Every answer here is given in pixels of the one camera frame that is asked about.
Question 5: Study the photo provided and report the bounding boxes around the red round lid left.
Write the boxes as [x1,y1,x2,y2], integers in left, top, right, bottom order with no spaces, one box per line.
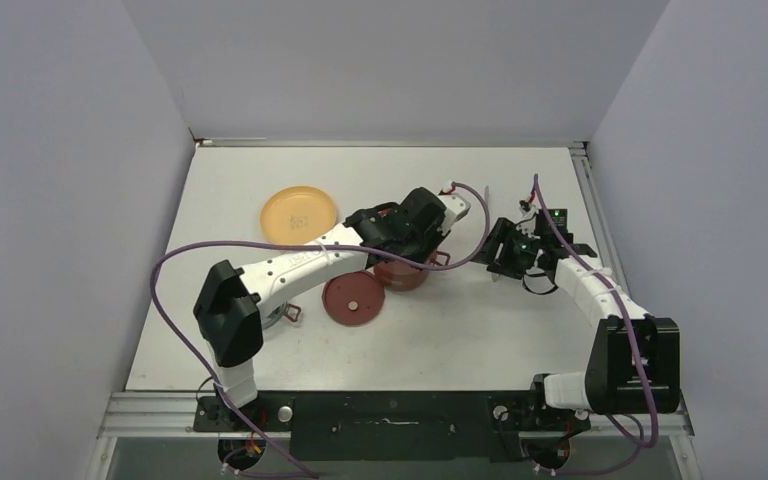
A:
[321,271,386,327]

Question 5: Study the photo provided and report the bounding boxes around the aluminium frame rail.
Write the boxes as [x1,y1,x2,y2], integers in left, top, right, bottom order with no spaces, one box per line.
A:
[100,141,693,479]

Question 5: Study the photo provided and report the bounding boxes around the red steel bowl with handles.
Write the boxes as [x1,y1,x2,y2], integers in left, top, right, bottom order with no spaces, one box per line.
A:
[426,250,451,267]

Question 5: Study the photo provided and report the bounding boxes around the grey transparent lid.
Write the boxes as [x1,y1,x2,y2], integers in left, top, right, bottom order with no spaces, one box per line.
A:
[261,302,302,330]

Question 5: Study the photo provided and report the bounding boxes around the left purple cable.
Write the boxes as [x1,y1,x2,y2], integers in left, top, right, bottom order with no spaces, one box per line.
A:
[150,182,493,478]

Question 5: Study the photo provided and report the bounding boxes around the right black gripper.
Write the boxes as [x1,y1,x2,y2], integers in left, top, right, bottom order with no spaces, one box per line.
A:
[471,218,546,279]

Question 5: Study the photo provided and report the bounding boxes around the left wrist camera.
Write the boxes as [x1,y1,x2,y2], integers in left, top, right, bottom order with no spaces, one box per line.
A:
[437,182,471,235]

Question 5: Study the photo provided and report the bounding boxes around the orange plastic plate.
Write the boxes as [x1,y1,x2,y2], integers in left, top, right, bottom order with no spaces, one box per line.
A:
[259,186,337,245]

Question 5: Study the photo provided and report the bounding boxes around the metal tongs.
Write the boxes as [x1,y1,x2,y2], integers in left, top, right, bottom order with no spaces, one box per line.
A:
[483,185,495,266]

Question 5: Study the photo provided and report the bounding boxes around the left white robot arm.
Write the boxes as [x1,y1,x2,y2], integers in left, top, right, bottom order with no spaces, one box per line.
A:
[193,187,470,430]

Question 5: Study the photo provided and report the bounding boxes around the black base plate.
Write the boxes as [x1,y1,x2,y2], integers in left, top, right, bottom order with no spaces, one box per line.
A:
[193,390,591,462]

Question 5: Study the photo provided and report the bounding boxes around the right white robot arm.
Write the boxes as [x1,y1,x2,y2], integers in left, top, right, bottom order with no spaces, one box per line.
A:
[474,215,682,428]

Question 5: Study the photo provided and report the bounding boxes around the red steel bowl tall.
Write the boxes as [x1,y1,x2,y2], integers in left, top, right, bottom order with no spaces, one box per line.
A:
[372,261,430,292]

